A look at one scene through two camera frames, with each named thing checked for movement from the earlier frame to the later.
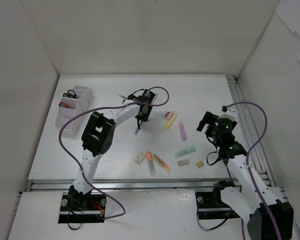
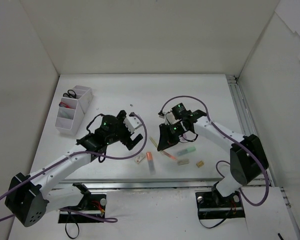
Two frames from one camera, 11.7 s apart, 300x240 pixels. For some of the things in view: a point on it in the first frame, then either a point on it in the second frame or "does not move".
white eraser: (183, 162) does not move
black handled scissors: (71, 94) does not move
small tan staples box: (200, 164) does not move
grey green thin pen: (119, 95) -> (65, 114)
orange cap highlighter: (149, 157) does not move
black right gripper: (208, 120) -> (168, 131)
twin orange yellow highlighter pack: (162, 164) -> (161, 151)
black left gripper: (143, 115) -> (127, 136)
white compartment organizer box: (73, 102) does not move
